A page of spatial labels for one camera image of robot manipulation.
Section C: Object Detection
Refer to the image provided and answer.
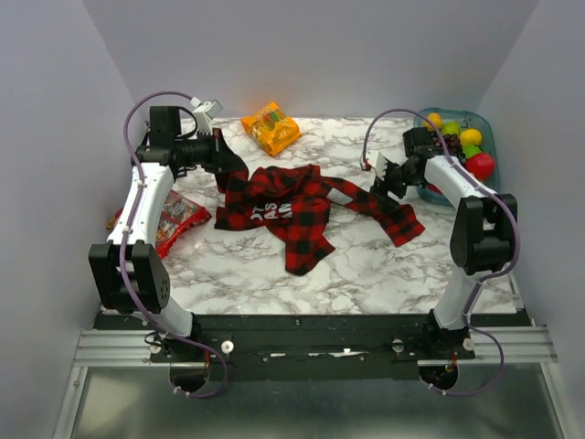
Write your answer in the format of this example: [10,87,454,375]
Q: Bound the red toy apple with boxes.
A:
[465,153,496,181]

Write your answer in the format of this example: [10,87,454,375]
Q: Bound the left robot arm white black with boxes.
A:
[89,101,245,361]

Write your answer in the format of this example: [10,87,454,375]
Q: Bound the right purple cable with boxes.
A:
[363,108,522,397]

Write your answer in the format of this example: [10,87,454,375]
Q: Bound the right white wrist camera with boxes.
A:
[362,151,392,180]

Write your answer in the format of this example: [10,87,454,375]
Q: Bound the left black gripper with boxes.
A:
[175,127,246,174]

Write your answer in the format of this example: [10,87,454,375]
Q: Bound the yellow toy lemon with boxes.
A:
[459,128,483,145]

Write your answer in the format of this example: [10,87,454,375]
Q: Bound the purple cable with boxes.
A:
[363,108,522,397]
[118,90,229,399]

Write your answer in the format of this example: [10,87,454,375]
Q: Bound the red black plaid shirt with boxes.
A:
[215,165,425,275]

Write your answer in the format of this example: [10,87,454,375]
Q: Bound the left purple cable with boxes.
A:
[118,90,229,399]

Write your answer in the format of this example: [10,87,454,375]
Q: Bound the dark purple toy grapes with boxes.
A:
[431,132,463,158]

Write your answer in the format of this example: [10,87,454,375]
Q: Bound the aluminium rail frame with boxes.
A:
[55,330,563,438]

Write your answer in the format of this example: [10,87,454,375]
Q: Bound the green toy fruit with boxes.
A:
[441,121,462,137]

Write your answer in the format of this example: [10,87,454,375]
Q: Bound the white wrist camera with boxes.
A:
[362,151,392,180]
[190,97,223,134]

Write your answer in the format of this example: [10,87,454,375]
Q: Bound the orange yellow toy fruit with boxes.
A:
[424,112,443,132]

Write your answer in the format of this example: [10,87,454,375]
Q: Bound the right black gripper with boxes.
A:
[368,157,420,211]

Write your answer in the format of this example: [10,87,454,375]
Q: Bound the orange snack bag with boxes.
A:
[240,102,302,157]

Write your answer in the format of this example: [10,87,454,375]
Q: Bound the red snack bag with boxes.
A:
[106,189,212,261]

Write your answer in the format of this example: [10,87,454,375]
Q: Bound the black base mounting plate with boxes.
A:
[75,311,547,391]

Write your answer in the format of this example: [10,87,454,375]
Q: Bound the teal plastic fruit bin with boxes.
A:
[416,107,497,207]

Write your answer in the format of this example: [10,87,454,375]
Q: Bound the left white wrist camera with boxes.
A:
[190,97,223,134]

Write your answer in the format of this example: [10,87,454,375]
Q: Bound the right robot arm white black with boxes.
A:
[365,127,519,359]

